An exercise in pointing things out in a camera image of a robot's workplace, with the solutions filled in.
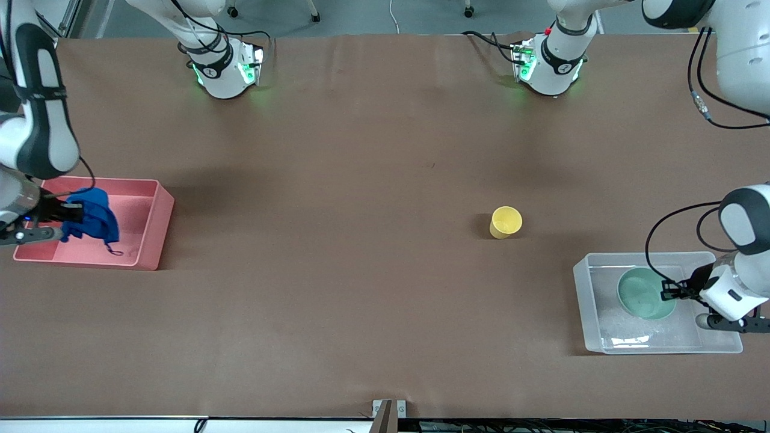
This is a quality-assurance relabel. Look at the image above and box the blue cloth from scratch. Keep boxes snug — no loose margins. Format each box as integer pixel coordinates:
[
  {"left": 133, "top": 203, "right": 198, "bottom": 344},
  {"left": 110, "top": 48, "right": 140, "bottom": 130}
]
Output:
[{"left": 60, "top": 188, "right": 125, "bottom": 257}]

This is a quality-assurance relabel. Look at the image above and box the light green bowl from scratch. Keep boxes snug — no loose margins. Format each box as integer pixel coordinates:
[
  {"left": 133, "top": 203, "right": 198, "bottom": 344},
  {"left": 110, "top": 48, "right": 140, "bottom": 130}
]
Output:
[{"left": 618, "top": 267, "right": 678, "bottom": 321}]

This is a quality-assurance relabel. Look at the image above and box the yellow cup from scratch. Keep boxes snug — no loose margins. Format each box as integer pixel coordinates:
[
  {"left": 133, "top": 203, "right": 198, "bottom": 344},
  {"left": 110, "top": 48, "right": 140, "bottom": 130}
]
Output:
[{"left": 489, "top": 206, "right": 523, "bottom": 239}]

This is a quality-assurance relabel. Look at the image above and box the clear plastic box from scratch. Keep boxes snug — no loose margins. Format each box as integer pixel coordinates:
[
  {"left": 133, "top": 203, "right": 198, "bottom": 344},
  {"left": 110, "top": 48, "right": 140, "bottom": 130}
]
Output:
[{"left": 573, "top": 251, "right": 744, "bottom": 355}]

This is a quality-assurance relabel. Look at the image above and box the pink plastic bin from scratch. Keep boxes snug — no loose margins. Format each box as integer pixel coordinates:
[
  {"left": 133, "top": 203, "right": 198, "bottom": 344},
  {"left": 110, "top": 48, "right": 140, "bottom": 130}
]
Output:
[{"left": 13, "top": 176, "right": 175, "bottom": 271}]

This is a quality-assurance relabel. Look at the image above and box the brown table cover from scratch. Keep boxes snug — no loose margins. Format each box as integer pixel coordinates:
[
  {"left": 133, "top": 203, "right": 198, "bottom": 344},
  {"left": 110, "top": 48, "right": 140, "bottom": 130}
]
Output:
[{"left": 0, "top": 33, "right": 770, "bottom": 420}]

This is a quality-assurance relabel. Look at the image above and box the aluminium frame profile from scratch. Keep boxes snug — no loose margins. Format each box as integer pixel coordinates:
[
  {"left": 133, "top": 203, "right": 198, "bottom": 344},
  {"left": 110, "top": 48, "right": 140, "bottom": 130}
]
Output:
[{"left": 33, "top": 0, "right": 82, "bottom": 40}]

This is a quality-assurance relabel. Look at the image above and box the black right arm base cable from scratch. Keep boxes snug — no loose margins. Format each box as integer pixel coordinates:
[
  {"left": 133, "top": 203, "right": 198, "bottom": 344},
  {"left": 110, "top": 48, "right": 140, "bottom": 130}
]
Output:
[{"left": 171, "top": 0, "right": 273, "bottom": 58}]

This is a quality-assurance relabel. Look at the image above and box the black arm base cable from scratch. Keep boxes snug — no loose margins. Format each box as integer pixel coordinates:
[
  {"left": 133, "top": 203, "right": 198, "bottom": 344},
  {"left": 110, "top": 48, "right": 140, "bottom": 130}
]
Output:
[
  {"left": 461, "top": 30, "right": 525, "bottom": 64},
  {"left": 171, "top": 0, "right": 273, "bottom": 58}
]

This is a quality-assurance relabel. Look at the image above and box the metal table bracket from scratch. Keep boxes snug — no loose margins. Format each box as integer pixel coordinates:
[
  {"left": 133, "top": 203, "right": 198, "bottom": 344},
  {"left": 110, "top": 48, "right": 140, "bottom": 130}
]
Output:
[{"left": 372, "top": 399, "right": 407, "bottom": 433}]

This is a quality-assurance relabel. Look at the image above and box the black left arm base cable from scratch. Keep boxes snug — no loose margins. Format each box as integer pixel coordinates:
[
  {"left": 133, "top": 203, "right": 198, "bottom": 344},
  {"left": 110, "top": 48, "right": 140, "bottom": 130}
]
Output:
[{"left": 461, "top": 30, "right": 525, "bottom": 64}]

